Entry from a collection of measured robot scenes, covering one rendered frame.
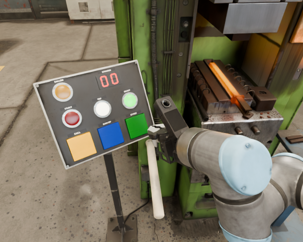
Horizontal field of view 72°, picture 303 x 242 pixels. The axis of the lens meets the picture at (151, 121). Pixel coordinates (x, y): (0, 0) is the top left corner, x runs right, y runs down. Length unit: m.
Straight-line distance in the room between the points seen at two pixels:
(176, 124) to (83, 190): 1.44
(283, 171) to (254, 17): 0.54
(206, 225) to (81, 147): 1.19
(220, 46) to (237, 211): 1.11
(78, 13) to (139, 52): 5.37
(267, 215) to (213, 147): 0.16
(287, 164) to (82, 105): 0.57
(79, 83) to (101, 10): 5.49
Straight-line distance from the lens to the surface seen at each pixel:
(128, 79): 0.74
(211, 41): 1.36
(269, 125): 1.09
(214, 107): 0.98
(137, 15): 0.89
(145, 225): 1.64
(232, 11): 0.82
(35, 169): 2.15
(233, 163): 0.35
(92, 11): 6.19
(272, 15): 0.89
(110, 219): 1.65
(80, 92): 0.70
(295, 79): 1.29
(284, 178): 0.51
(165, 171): 1.47
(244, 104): 0.93
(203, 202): 1.58
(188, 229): 1.65
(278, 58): 1.17
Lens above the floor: 1.50
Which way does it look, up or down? 39 degrees down
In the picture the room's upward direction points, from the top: straight up
